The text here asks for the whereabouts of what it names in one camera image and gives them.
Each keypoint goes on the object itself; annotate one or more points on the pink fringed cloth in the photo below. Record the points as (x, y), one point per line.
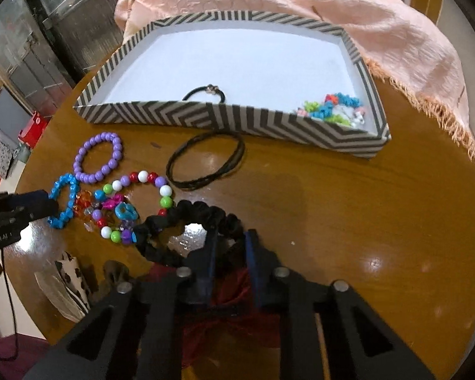
(340, 8)

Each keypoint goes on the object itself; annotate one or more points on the thin black hair bands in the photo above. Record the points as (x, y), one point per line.
(240, 150)

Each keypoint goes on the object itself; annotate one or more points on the black scrunchie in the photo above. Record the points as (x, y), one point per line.
(154, 225)

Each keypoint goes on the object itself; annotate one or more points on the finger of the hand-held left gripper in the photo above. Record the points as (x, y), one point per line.
(33, 196)
(39, 209)

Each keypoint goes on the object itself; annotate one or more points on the red velvet bow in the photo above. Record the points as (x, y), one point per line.
(229, 336)

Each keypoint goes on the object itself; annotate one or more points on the person's maroon clothing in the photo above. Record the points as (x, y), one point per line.
(12, 360)

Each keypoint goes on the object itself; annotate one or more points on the red box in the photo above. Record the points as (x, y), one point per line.
(33, 130)

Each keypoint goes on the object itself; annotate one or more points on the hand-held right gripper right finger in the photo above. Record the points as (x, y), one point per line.
(251, 253)

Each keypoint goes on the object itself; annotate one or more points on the brown scrunchie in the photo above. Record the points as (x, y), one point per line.
(114, 271)

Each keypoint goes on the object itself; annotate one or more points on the striped cardboard box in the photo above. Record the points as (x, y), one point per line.
(142, 113)

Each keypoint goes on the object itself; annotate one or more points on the metal framed glass door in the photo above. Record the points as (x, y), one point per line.
(83, 19)

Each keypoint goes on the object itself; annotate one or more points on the turquoise bead charm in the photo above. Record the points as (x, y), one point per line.
(126, 212)

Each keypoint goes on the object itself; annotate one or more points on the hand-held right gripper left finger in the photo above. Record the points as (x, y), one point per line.
(210, 253)

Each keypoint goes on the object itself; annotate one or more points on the leopard print bow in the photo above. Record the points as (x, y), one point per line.
(69, 273)

